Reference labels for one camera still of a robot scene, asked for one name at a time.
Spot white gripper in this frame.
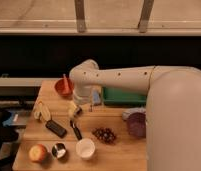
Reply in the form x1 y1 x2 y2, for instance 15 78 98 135
73 87 92 105

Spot black dish brush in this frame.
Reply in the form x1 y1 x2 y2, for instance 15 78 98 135
68 101 82 140

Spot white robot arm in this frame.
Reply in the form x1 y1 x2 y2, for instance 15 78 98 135
69 60 201 171

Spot green plastic tray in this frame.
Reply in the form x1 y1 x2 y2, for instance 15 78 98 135
102 87 146 106

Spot blue sponge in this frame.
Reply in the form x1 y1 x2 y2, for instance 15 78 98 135
92 90 101 106

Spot orange carrot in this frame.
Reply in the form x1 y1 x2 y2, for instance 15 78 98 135
63 74 69 94

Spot red bowl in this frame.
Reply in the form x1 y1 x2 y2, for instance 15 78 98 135
54 78 74 97

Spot black rectangular remote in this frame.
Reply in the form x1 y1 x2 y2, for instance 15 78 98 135
46 120 67 138

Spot yellow banana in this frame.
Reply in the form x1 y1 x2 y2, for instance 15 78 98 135
33 101 51 121

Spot wooden table top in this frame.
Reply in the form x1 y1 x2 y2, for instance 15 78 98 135
12 78 148 171

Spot bunch of dark grapes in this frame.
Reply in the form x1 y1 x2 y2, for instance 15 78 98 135
92 128 117 144

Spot light purple cloth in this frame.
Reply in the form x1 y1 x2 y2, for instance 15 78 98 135
122 107 146 121

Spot white cup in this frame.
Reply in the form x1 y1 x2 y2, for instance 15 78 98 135
76 138 96 160

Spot small metal cup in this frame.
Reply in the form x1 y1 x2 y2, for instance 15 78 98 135
52 143 66 159

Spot red apple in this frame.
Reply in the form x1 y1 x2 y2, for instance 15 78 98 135
29 144 48 163

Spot black chair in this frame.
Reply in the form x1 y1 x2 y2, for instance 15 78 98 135
0 108 19 171

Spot left metal window post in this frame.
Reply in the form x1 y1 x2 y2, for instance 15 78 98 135
74 0 86 33

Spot metal window post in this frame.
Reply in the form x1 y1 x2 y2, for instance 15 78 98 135
74 0 86 33
138 0 154 33

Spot right metal window post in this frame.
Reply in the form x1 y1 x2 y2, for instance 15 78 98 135
138 0 154 33

